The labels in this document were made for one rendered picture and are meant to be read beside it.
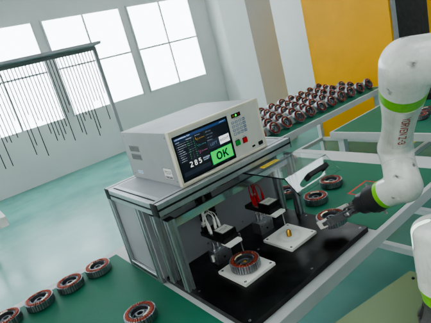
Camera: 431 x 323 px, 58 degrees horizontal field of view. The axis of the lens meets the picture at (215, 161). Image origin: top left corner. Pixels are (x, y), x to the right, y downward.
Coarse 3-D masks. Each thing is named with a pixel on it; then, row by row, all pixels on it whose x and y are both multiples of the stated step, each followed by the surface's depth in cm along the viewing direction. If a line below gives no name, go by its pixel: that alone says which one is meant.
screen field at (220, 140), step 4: (220, 136) 145; (224, 136) 147; (228, 136) 148; (212, 140) 143; (216, 140) 144; (220, 140) 146; (224, 140) 147; (228, 140) 148; (208, 144) 142; (212, 144) 143; (216, 144) 145; (220, 144) 146
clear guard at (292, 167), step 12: (276, 156) 160; (288, 156) 157; (300, 156) 153; (312, 156) 149; (324, 156) 147; (252, 168) 154; (276, 168) 147; (288, 168) 144; (300, 168) 141; (312, 168) 142; (336, 168) 145; (288, 180) 135; (300, 180) 137; (312, 180) 138; (300, 192) 133
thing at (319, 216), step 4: (336, 208) 151; (320, 212) 151; (324, 212) 151; (328, 212) 151; (332, 212) 150; (336, 212) 149; (316, 216) 150; (320, 216) 149; (324, 216) 151; (328, 216) 149; (316, 220) 149; (344, 220) 144; (336, 224) 144; (340, 224) 143; (324, 228) 145; (328, 228) 144; (332, 228) 143
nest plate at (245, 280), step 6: (264, 258) 143; (228, 264) 145; (264, 264) 139; (270, 264) 138; (222, 270) 142; (228, 270) 141; (258, 270) 136; (264, 270) 136; (228, 276) 138; (234, 276) 137; (240, 276) 136; (246, 276) 135; (252, 276) 134; (258, 276) 134; (240, 282) 133; (246, 282) 132; (252, 282) 133
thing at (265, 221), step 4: (268, 216) 165; (256, 220) 164; (260, 220) 163; (264, 220) 162; (268, 220) 163; (272, 220) 165; (252, 224) 164; (256, 224) 162; (260, 224) 161; (264, 224) 162; (268, 224) 164; (272, 224) 165; (256, 228) 163; (260, 228) 161; (264, 228) 162; (268, 228) 164; (272, 228) 165; (256, 232) 164; (260, 232) 162; (264, 232) 162
